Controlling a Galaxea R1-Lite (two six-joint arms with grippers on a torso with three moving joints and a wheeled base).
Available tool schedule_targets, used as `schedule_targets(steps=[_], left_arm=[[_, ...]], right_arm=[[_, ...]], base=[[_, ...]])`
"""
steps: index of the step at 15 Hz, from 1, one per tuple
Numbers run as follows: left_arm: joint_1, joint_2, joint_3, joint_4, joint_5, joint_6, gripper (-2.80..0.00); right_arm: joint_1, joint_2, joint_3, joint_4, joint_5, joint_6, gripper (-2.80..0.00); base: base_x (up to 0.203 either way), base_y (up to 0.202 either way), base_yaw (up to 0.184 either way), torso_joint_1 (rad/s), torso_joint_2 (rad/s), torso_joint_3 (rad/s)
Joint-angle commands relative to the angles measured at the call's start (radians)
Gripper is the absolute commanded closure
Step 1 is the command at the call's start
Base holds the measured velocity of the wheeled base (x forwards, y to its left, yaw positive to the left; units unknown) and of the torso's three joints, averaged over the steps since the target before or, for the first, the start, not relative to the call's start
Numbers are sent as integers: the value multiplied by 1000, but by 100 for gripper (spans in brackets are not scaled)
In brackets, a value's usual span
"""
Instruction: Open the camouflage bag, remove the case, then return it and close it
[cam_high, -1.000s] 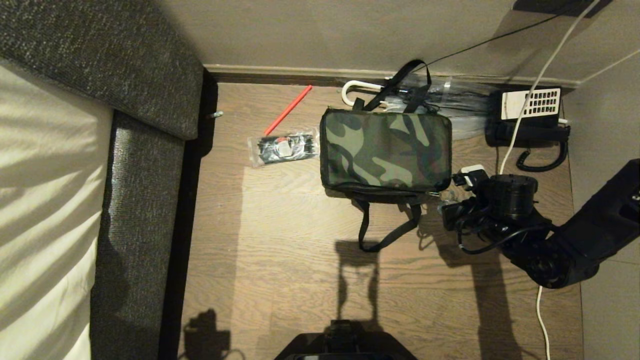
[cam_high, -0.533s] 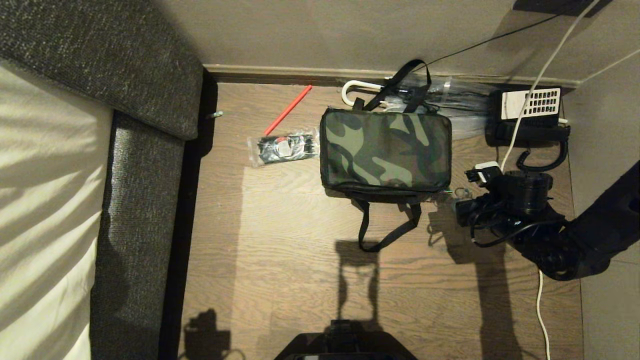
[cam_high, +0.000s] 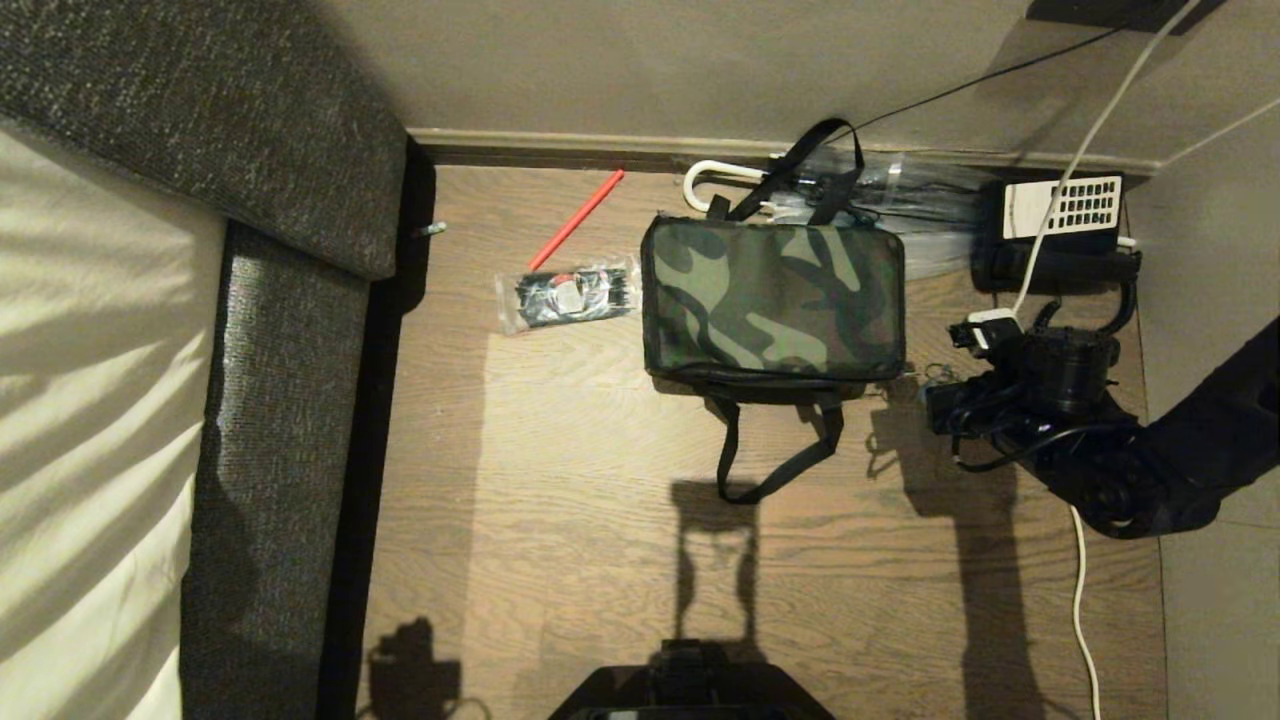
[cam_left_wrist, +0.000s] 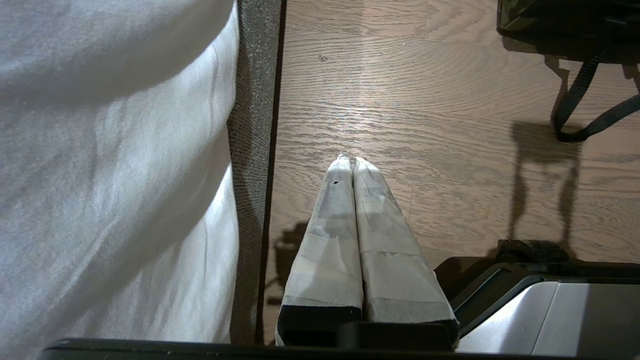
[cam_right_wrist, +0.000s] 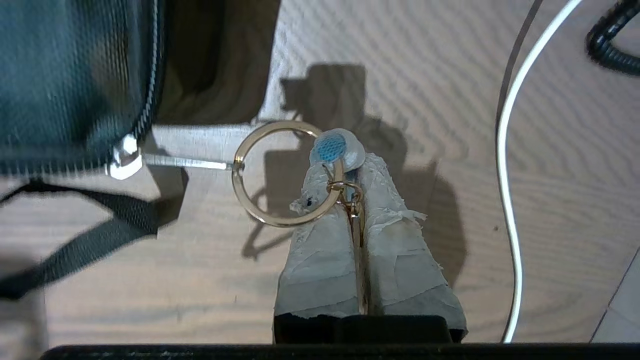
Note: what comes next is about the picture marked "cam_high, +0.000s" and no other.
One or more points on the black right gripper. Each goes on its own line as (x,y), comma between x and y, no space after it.
(1065,370)

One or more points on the camouflage fabric zip bag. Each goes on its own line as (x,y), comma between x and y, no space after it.
(770,290)

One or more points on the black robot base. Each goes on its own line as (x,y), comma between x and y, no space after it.
(690,690)

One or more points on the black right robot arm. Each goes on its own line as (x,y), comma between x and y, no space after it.
(1200,450)

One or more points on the black telephone handset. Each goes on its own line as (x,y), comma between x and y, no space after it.
(1070,268)

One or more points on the red thin stick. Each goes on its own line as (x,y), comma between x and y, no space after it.
(577,220)

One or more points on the beige skirting board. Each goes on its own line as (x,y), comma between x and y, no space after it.
(550,143)

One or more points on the small metal pin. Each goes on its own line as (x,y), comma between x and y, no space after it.
(434,230)

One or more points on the white mattress sheet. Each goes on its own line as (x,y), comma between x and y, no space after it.
(80,400)

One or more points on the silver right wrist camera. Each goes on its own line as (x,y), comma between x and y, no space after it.
(993,328)

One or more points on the black wall socket plate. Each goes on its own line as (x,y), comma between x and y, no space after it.
(1100,12)

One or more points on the grey fabric bed frame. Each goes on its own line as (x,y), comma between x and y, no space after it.
(250,120)

